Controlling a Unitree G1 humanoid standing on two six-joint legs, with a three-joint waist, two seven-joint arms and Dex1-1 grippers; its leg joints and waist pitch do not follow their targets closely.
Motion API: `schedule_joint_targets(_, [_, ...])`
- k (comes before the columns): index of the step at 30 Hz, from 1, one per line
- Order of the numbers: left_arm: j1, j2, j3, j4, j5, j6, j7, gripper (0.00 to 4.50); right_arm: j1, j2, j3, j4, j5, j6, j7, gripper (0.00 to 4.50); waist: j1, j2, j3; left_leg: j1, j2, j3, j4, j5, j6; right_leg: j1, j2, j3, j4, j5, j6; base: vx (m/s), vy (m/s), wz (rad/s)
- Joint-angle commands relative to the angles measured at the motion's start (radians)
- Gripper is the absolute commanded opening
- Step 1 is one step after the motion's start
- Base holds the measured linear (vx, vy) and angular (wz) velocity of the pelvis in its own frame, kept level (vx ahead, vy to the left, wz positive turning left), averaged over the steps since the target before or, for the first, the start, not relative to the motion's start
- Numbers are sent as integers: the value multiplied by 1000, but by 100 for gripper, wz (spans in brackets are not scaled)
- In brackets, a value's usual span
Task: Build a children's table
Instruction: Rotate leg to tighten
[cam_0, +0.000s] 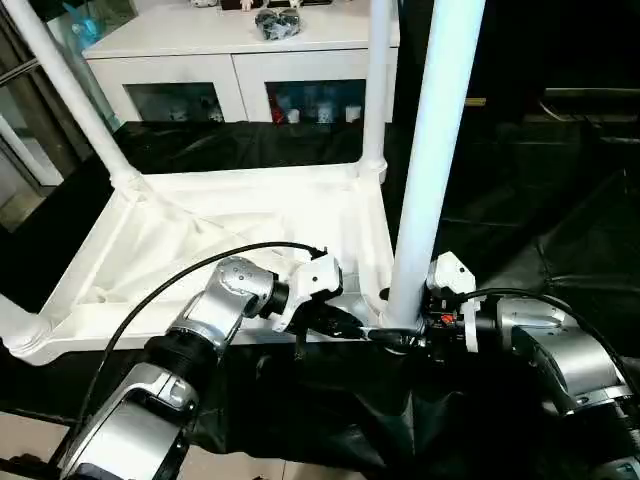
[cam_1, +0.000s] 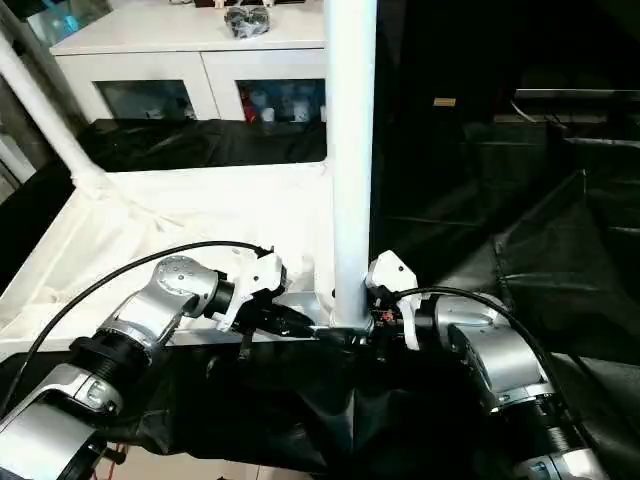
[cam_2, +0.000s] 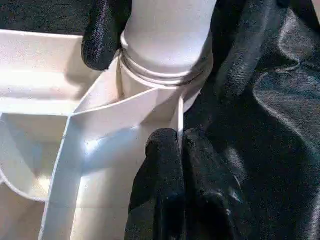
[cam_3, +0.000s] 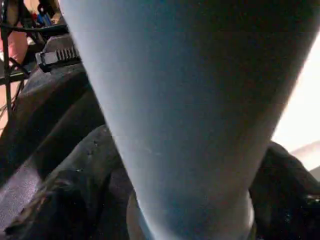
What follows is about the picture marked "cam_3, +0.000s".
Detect black plastic mat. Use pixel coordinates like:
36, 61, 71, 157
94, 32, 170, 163
0, 65, 320, 240

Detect white plastic table leg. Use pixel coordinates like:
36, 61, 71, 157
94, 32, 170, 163
57, 0, 320, 240

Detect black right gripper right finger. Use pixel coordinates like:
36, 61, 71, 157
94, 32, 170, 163
247, 141, 320, 240

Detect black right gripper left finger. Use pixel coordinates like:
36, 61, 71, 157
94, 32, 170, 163
5, 125, 136, 240

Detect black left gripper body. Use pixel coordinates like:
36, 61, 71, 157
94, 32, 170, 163
35, 35, 83, 73

